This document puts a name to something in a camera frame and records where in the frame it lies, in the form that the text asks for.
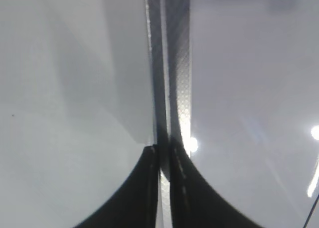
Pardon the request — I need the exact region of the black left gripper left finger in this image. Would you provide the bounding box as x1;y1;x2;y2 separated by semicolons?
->
76;145;160;228

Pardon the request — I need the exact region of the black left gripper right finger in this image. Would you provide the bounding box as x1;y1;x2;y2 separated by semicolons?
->
169;138;259;228

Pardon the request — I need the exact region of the white whiteboard with grey frame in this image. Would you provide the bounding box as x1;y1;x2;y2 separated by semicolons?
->
145;0;319;228

